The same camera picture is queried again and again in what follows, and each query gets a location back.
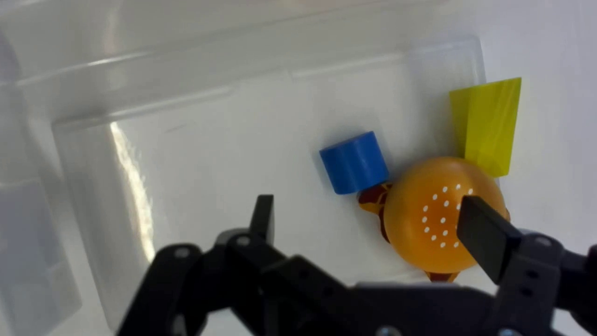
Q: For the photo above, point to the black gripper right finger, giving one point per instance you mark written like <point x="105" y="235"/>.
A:
<point x="488" y="235"/>

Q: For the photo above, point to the orange toy burger bun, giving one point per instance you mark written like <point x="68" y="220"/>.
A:
<point x="423" y="205"/>

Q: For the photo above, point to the yellow rectangular wooden block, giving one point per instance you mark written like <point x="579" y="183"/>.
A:
<point x="488" y="123"/>

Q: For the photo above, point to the short blue cylinder block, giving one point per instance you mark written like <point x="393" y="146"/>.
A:
<point x="355" y="161"/>

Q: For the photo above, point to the clear plastic storage bin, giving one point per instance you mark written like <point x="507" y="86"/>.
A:
<point x="217" y="155"/>

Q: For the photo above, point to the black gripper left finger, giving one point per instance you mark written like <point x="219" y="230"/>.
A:
<point x="262" y="217"/>

